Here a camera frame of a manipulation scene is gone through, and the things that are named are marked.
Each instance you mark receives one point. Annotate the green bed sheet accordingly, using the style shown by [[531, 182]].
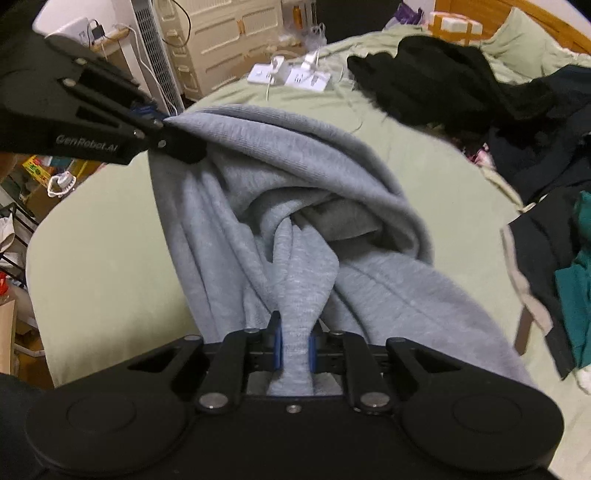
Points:
[[106, 230]]

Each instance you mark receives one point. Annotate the colourful printed box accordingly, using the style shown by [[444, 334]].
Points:
[[37, 168]]

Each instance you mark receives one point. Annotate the dark navy garment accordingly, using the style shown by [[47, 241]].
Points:
[[554, 138]]

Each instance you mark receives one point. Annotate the pink patterned cloth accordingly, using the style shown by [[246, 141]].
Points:
[[480, 154]]

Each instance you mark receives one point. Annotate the white power strip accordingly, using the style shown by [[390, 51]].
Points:
[[261, 74]]

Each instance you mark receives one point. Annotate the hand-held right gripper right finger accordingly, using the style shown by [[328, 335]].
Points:
[[312, 354]]

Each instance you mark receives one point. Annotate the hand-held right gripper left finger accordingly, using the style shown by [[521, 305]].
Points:
[[277, 342]]

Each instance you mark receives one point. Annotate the green pillow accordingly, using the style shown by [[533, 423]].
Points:
[[521, 41]]

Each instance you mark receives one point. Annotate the white appliance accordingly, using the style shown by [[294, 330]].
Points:
[[69, 21]]

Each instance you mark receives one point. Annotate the white box with orange ribbon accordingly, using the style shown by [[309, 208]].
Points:
[[450, 23]]

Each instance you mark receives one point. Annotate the white charger plug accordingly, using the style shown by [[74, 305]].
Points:
[[277, 62], [310, 58]]

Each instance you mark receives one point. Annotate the cream drawer cabinet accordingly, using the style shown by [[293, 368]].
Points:
[[221, 41]]

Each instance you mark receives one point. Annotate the grey towel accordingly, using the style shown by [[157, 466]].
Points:
[[277, 161]]

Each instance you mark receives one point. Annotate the clear plastic bag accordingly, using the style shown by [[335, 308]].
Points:
[[315, 37]]

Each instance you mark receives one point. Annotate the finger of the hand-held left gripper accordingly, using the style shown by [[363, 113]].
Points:
[[143, 111], [178, 143]]

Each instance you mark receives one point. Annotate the wooden headboard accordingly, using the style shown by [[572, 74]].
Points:
[[489, 5]]

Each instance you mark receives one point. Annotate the purple bag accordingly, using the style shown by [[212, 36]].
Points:
[[406, 11]]

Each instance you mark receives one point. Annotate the dark garment with beige trim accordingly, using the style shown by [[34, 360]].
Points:
[[540, 249]]

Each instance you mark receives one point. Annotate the teal garment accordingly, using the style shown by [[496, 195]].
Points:
[[577, 295]]

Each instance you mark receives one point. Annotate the white tower fan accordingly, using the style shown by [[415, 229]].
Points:
[[150, 41]]

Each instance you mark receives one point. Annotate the white power strip USB ports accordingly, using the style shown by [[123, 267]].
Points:
[[309, 82]]

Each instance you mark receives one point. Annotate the black fuzzy garment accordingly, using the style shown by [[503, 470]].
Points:
[[429, 78]]

